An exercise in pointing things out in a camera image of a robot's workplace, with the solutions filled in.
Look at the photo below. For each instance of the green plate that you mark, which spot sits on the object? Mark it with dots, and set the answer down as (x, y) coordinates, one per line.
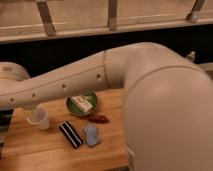
(91, 97)

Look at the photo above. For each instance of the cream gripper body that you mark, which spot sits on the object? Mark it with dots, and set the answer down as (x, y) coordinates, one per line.
(29, 109)

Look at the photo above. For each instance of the metal railing post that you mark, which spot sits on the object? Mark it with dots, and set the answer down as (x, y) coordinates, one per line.
(44, 12)
(193, 15)
(112, 14)

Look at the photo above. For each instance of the clear bottle in background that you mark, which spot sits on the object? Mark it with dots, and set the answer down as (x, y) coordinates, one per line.
(191, 56)

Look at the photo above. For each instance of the black white striped bar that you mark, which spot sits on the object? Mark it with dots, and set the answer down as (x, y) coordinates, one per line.
(71, 134)

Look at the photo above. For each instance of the right metal railing post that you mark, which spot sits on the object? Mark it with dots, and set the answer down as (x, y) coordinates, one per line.
(193, 15)

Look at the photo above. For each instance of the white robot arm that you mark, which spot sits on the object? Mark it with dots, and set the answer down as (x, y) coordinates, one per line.
(167, 101)

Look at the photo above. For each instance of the middle metal railing post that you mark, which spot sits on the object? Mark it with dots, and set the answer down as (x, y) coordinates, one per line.
(112, 14)

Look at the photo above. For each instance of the blue sponge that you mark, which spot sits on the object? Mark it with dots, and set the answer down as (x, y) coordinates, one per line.
(91, 133)

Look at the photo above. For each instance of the red chili pepper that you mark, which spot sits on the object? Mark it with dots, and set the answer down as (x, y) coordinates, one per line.
(97, 119)

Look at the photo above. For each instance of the left metal railing post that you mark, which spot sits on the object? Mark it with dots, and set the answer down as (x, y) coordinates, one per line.
(44, 12)

